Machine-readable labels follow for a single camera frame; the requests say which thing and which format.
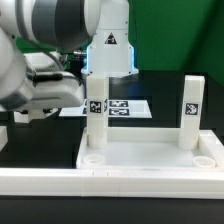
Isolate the white front fence bar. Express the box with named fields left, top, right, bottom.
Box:
left=0, top=168, right=224, bottom=199

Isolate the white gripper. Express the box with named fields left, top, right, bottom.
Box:
left=19, top=71, right=84, bottom=111

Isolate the black cable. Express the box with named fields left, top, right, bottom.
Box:
left=66, top=49, right=88, bottom=64

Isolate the tag sheet on table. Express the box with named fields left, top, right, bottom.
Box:
left=59, top=100, right=152, bottom=118

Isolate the white left fence piece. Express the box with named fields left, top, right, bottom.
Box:
left=0, top=126, right=8, bottom=152

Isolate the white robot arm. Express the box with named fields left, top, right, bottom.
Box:
left=0, top=0, right=104, bottom=111

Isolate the white desk top tray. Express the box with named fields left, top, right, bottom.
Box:
left=76, top=127, right=224, bottom=172

